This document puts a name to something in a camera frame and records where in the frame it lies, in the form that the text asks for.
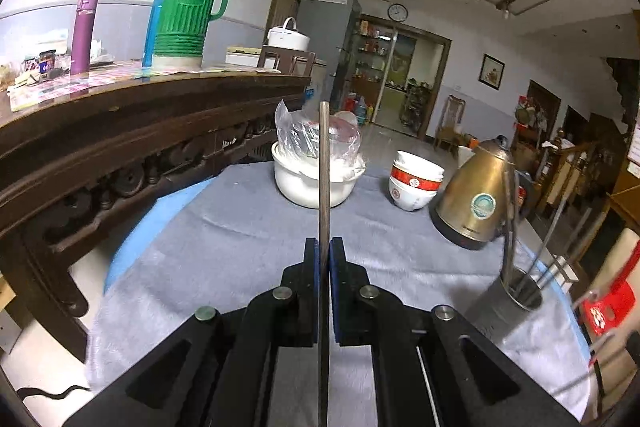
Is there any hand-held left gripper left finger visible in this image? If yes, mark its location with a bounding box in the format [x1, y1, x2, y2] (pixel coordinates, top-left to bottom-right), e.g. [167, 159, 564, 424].
[62, 237, 320, 427]

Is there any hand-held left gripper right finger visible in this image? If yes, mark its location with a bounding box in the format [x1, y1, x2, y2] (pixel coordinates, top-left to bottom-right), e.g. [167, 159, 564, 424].
[330, 237, 586, 427]

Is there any dark metal chopstick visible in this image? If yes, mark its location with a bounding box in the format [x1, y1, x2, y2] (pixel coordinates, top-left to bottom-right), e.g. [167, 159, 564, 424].
[319, 102, 331, 427]
[515, 197, 571, 298]
[500, 167, 518, 288]
[530, 252, 576, 303]
[525, 207, 608, 303]

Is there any grey perforated utensil holder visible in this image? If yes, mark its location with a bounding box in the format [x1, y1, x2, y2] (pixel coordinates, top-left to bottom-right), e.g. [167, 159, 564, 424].
[470, 264, 546, 348]

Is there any grey table cloth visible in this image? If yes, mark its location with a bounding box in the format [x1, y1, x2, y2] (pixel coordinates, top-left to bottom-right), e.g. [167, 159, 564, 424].
[85, 159, 596, 423]

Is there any large white bowl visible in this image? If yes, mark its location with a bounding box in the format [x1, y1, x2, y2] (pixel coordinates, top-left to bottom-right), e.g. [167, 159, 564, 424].
[271, 141, 367, 209]

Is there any white red-banded bowl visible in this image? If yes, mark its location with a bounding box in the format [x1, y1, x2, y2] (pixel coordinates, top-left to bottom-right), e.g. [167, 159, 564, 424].
[388, 182, 437, 212]
[390, 150, 445, 195]

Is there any gold electric kettle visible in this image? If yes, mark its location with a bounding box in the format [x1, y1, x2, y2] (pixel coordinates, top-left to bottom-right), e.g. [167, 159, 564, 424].
[430, 136, 523, 251]

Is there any clear plastic bag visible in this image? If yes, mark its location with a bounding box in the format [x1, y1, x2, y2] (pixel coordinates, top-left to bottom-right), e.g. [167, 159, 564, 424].
[274, 99, 362, 172]

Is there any blue table cover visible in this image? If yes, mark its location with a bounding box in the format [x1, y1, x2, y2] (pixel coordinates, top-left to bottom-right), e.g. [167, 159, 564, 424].
[102, 177, 226, 293]

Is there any light wooden chair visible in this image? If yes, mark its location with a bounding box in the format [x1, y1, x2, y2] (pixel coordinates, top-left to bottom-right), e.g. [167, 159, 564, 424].
[434, 94, 467, 152]

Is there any white stool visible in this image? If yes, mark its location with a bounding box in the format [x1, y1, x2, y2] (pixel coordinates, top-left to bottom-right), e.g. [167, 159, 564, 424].
[545, 254, 578, 288]

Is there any dark wooden chair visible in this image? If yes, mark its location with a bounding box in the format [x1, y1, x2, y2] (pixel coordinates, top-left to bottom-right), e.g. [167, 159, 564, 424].
[257, 46, 317, 75]

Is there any glass display cabinet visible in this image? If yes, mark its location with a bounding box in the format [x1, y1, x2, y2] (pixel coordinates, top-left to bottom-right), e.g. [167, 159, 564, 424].
[350, 18, 396, 122]

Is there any white box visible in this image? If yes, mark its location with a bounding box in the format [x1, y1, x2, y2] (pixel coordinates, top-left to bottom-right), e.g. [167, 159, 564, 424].
[225, 46, 263, 68]

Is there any carved wooden sideboard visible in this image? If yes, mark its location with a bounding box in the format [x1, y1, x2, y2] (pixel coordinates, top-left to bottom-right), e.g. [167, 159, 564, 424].
[0, 69, 313, 363]

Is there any white rice cooker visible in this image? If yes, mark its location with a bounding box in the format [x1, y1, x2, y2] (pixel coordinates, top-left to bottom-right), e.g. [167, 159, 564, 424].
[266, 17, 311, 52]

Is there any grey refrigerator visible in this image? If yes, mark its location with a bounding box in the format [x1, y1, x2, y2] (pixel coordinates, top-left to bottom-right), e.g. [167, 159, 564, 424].
[295, 0, 362, 108]

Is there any wooden stair railing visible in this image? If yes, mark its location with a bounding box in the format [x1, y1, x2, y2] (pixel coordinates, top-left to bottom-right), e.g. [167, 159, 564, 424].
[537, 129, 626, 228]

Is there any red plastic chair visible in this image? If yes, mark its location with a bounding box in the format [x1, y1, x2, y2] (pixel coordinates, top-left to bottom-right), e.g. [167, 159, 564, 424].
[570, 239, 640, 408]

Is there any blue thermos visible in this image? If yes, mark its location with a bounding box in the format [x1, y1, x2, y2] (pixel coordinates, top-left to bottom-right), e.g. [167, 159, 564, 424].
[141, 0, 167, 68]

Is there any green thermos jug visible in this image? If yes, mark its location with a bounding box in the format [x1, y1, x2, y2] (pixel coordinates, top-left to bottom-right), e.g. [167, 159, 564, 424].
[151, 0, 236, 74]

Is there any patterned table cover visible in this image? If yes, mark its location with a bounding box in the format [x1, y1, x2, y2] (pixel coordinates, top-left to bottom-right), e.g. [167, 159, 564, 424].
[7, 59, 283, 112]

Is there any purple bottle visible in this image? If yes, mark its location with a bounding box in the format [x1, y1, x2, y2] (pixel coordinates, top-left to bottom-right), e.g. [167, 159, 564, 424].
[70, 0, 99, 76]

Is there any small glass jar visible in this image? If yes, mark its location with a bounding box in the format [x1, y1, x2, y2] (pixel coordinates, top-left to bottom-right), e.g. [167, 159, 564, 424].
[37, 49, 58, 80]

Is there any framed wall picture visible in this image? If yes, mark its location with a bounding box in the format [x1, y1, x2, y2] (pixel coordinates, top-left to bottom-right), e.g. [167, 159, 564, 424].
[478, 54, 506, 88]

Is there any black cable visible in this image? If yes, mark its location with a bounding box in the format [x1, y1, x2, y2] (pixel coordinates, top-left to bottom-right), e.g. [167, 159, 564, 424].
[15, 384, 93, 403]

